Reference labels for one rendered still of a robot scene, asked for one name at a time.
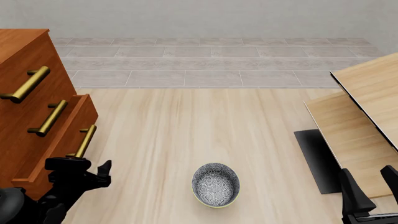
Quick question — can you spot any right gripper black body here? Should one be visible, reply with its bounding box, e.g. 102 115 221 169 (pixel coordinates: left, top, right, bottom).
341 207 398 224

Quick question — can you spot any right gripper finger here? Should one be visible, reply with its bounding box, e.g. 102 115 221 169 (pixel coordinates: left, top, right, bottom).
380 164 398 205
338 167 377 215

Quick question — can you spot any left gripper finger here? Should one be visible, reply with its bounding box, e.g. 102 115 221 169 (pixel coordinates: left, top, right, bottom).
96 159 113 185

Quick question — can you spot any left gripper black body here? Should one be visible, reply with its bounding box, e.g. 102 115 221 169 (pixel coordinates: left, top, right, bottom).
48 169 112 196

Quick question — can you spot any red-brown wooden cabinet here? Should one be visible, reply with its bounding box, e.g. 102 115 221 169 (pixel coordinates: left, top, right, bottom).
0 28 100 202

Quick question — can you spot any flat black plate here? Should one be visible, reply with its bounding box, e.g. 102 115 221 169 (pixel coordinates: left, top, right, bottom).
293 129 343 195

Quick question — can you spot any pale wood two-tier shelf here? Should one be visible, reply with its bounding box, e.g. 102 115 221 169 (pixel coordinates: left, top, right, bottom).
303 52 398 200

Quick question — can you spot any grey patterned bowl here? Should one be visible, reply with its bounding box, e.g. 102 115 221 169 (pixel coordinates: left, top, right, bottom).
191 162 241 209

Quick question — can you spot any shortest brass bar handle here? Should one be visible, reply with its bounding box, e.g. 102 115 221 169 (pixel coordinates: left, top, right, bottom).
65 124 98 159

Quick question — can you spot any wooden drawer, shortest brass handle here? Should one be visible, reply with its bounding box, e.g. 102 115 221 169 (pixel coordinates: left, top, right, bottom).
11 93 100 202

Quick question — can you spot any mid-length brass bar handle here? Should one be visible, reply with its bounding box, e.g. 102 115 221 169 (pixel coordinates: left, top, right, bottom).
27 99 69 138

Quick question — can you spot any wooden drawer, mid-length brass handle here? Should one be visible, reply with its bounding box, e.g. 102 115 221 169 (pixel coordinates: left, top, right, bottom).
0 90 82 185

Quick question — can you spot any wooden drawer, longest brass handle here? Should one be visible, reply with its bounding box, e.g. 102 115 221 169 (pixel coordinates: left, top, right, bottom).
0 39 73 113

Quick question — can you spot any longest brass bar handle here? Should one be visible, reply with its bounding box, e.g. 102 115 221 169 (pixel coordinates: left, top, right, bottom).
0 65 51 105

